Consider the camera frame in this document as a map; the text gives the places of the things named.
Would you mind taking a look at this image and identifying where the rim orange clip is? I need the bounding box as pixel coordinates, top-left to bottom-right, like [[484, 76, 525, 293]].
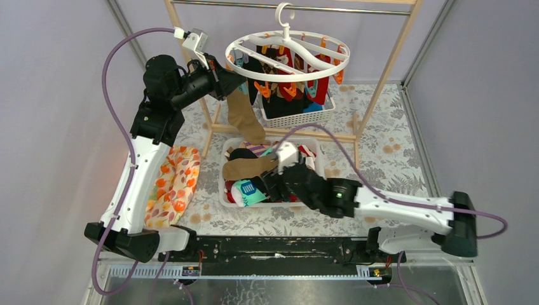
[[254, 81, 271, 98]]

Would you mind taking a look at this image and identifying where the tan ribbed sock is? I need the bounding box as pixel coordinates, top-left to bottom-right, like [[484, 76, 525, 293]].
[[226, 88, 266, 145]]

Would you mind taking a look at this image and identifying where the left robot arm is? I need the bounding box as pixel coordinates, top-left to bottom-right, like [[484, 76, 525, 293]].
[[84, 54, 247, 262]]

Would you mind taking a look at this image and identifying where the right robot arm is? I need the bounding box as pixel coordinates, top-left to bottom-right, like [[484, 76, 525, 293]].
[[263, 163, 478, 258]]

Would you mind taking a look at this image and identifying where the white round clip hanger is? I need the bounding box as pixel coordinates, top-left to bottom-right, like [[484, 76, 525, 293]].
[[225, 3, 351, 83]]

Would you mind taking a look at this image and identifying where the inner teal clip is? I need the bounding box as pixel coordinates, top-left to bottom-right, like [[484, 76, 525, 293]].
[[304, 79, 318, 100]]

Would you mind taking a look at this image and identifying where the lower orange clip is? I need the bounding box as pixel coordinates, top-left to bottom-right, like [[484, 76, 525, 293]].
[[333, 44, 344, 85]]

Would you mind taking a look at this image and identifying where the white sock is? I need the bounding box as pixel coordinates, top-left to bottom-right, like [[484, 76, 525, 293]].
[[297, 145, 317, 170]]

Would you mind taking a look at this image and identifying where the purple striped sock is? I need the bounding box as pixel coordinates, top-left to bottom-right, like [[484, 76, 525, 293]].
[[240, 142, 271, 157]]

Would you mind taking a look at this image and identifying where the mint green sock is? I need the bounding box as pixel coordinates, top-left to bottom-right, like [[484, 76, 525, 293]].
[[231, 180, 267, 207]]

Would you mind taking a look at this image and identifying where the white front laundry basket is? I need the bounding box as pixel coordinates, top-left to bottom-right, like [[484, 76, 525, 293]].
[[218, 137, 326, 208]]

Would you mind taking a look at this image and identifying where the black sock in basket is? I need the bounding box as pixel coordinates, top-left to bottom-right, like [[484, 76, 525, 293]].
[[228, 147, 258, 161]]

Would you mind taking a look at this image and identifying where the brown argyle hanging sock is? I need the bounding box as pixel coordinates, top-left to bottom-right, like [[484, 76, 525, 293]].
[[257, 44, 281, 98]]

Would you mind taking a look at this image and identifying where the white perforated back basket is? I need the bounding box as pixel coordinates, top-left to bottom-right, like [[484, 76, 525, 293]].
[[254, 93, 336, 128]]

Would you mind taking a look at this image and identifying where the red sock in basket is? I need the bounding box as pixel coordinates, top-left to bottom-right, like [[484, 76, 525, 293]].
[[224, 180, 242, 207]]

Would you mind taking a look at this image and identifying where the blue cloth in basket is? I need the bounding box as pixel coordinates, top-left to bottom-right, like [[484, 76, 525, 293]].
[[303, 102, 324, 113]]

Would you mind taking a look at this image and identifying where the red hanging sock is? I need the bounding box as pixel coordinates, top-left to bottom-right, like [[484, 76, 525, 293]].
[[275, 44, 334, 106]]

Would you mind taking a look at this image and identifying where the orange floral cloth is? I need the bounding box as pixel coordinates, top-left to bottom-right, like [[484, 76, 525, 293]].
[[142, 146, 201, 229]]

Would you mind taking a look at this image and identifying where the metal hanging rod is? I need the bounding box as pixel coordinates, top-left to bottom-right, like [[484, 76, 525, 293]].
[[171, 1, 411, 16]]

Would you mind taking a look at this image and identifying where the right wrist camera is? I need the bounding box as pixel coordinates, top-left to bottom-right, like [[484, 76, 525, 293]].
[[275, 141, 300, 174]]

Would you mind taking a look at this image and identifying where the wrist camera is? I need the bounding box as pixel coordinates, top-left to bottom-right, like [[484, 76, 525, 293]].
[[174, 27, 208, 55], [275, 141, 300, 174]]

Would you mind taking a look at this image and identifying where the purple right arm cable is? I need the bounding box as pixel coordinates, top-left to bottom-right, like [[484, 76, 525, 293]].
[[271, 123, 508, 305]]

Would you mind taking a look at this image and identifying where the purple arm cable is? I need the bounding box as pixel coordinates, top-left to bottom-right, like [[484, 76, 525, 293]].
[[90, 27, 178, 296], [271, 123, 508, 305]]

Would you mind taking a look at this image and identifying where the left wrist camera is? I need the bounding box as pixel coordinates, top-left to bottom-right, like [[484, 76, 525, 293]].
[[174, 27, 208, 55]]

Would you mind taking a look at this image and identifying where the wooden rack frame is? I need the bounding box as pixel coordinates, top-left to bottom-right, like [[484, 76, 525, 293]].
[[164, 0, 423, 173]]

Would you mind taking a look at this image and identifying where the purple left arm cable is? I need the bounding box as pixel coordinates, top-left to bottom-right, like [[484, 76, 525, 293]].
[[90, 27, 178, 296]]

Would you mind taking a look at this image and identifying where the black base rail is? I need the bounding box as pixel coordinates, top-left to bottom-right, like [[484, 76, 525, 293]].
[[158, 236, 406, 278]]

